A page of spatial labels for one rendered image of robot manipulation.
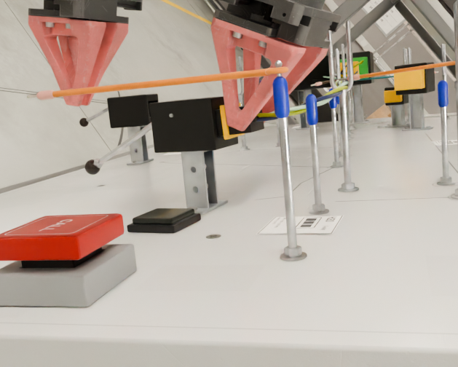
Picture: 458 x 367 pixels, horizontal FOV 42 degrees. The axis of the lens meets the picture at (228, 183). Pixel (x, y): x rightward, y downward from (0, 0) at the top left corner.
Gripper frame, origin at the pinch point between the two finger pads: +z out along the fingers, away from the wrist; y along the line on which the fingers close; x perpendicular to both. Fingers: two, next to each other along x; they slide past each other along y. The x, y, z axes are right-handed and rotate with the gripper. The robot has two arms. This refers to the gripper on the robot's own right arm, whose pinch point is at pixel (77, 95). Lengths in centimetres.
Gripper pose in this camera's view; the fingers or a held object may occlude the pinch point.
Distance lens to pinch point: 54.6
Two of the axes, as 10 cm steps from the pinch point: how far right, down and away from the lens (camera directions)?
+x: -9.0, -1.7, 3.9
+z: -0.8, 9.7, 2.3
